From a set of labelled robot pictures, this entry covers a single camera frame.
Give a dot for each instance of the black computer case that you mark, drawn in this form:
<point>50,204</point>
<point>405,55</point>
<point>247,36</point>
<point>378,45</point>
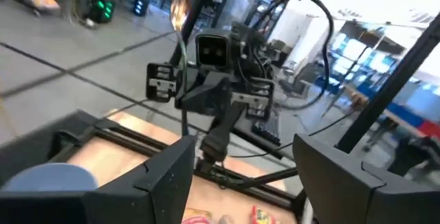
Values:
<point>41,138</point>

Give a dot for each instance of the black frame pole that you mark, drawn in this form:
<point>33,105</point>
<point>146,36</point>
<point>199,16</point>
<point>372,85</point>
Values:
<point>395,79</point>

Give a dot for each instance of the white blue ramen packet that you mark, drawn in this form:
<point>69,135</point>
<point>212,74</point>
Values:
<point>196,217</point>

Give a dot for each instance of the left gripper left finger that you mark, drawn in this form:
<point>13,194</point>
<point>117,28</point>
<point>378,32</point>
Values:
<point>154,196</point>

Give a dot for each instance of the green-lit computer tower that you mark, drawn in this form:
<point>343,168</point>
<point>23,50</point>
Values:
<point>102,9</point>

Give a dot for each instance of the blue bowl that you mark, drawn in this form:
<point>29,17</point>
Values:
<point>51,177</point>

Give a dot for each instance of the blue-lit computer tower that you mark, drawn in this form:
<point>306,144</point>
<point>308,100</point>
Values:
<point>140,7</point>

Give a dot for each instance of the iridescent rainbow metal spoon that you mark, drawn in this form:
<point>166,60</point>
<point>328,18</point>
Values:
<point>184,11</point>

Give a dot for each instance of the orange chicken ramen packet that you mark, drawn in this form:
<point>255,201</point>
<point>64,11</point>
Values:
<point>263,216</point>

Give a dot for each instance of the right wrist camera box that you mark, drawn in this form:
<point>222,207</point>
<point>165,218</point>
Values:
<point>213,48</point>

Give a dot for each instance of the small clear spice jar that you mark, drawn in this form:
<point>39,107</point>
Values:
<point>225,220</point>

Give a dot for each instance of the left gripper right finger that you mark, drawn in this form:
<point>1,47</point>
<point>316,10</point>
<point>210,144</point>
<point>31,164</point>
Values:
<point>337,189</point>

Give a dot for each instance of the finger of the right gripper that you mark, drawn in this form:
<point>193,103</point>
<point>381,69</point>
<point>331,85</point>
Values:
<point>209,93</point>
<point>230,121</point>

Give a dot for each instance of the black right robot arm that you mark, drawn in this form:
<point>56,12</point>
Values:
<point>251,52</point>

